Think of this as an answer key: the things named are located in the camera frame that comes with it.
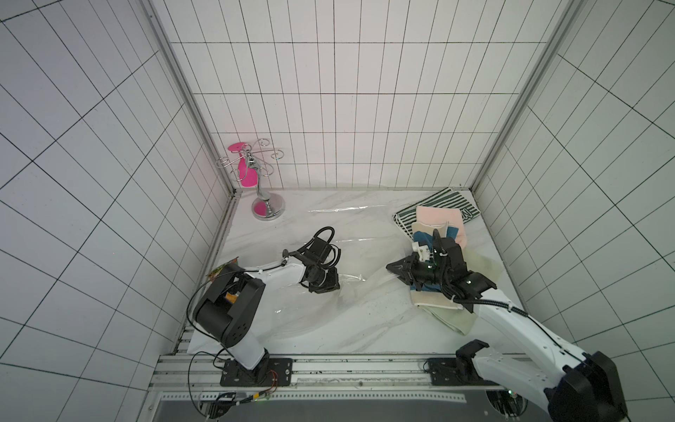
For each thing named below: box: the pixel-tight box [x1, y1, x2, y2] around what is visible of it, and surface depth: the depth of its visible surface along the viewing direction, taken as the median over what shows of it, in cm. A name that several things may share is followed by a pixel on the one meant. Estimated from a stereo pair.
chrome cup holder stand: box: [215, 138, 286, 221], surface depth 109 cm
